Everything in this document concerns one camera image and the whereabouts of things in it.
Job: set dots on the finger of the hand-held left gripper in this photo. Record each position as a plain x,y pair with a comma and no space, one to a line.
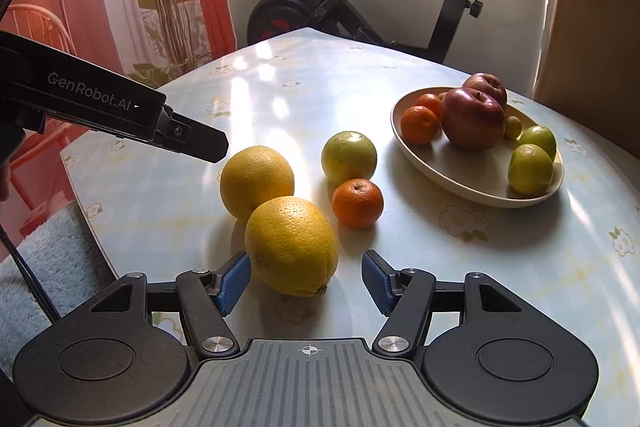
200,139

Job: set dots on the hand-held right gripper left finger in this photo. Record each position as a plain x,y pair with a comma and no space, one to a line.
232,282

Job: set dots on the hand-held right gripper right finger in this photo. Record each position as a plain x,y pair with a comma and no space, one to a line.
375,279

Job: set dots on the large yellow citrus fruit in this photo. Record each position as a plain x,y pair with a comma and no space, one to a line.
290,242
255,179

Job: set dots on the orange tangerine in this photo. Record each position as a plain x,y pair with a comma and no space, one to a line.
420,125
357,203
430,102

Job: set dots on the large yellow-green jujube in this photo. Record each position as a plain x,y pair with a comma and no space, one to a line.
348,157

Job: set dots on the beige oval plate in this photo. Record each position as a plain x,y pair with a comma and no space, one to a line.
465,172

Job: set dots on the large red apple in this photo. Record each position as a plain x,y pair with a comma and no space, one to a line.
472,119
487,84

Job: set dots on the small yellow-green fruit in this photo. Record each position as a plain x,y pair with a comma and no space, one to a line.
512,128

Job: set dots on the fuzzy light blue blanket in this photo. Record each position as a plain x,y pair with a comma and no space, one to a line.
50,247

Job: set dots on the green jujube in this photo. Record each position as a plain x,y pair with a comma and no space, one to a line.
539,141
530,169

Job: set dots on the red printed wall poster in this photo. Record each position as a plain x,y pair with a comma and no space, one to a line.
100,7

